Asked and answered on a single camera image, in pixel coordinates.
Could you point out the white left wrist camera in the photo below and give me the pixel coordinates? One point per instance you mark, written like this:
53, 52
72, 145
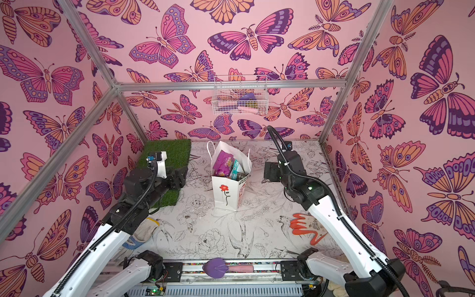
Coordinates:
157, 161

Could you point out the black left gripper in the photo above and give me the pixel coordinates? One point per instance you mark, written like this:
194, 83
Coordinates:
180, 182

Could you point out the green artificial grass mat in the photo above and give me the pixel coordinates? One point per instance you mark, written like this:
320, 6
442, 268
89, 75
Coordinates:
178, 153

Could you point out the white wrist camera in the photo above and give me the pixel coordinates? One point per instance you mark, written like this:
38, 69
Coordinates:
288, 145
157, 161

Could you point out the purple blackcurrant candy bag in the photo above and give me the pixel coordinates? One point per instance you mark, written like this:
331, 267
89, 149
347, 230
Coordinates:
224, 164

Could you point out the white blue work glove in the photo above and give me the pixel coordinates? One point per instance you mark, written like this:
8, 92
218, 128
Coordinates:
143, 233

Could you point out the white floral paper bag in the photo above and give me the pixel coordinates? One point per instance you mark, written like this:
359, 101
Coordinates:
228, 193

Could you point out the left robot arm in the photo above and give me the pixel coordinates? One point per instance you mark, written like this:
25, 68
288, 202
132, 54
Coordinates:
144, 188

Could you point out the teal mint candy bag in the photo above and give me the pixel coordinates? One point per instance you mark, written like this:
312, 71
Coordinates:
236, 171

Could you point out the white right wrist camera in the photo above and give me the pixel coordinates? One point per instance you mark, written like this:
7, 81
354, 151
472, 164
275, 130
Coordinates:
288, 145

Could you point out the beige leather glove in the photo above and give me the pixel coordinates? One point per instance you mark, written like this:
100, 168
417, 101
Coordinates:
337, 290

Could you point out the clear wall basket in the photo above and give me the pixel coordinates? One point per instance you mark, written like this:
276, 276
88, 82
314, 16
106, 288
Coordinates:
239, 94

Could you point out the purple pink silicone spatula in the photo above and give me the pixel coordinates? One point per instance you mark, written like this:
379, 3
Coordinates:
217, 268

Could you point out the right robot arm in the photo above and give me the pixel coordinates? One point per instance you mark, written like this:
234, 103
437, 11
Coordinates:
369, 272

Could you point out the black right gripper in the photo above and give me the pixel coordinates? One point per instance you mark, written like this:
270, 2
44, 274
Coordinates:
273, 172

